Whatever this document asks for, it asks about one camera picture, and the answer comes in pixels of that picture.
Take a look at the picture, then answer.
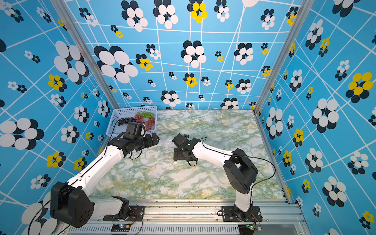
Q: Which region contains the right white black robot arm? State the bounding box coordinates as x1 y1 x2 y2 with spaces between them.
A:
172 134 258 221

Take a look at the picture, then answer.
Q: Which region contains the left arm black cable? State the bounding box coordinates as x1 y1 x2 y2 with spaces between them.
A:
108 117 145 161

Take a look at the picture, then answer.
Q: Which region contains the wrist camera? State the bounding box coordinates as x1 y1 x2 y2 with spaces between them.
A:
125 122 146 139
172 134 190 149

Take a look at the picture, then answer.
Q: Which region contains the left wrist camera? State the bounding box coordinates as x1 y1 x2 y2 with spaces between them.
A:
125 122 146 139

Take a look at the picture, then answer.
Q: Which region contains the left green circuit board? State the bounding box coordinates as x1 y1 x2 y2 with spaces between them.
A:
111 224 131 234

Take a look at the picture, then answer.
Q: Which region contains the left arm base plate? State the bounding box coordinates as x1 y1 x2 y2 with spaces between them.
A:
103 205 146 222

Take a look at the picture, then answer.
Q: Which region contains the black grape bunch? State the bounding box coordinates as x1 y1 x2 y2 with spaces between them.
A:
117 117 136 126

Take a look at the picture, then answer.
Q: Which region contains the green circuit board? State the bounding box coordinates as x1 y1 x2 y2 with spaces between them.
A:
239 224 257 235
111 224 131 234

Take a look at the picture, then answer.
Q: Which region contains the right green circuit board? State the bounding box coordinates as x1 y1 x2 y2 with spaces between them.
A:
239 224 257 235

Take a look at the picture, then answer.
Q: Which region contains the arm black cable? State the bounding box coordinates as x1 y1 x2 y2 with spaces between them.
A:
199 136 277 192
108 117 145 161

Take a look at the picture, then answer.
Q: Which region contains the aluminium front rail frame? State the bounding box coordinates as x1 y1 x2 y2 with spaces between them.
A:
55 200 311 235

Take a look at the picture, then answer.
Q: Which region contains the red grape bunch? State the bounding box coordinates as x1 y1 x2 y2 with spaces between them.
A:
145 117 156 131
134 114 148 124

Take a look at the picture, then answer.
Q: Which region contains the red grape bunch left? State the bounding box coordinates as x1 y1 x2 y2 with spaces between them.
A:
134 114 148 124

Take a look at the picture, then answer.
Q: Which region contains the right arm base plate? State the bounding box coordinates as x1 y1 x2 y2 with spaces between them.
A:
221 205 263 222

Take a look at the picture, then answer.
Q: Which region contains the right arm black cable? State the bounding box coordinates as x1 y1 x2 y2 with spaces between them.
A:
199 136 277 192

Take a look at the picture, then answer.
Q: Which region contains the red grape bunch right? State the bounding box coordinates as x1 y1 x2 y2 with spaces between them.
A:
145 117 156 131

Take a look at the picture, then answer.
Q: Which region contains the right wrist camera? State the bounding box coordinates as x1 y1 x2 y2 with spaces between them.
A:
172 134 190 149

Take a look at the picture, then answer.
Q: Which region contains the green grape bunch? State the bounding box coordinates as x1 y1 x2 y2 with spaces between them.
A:
137 112 155 118

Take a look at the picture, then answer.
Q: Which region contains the light blue perforated plastic basket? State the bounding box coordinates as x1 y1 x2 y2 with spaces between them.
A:
106 105 158 138

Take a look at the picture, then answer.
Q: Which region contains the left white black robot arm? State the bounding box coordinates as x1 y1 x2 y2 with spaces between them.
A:
50 133 160 228

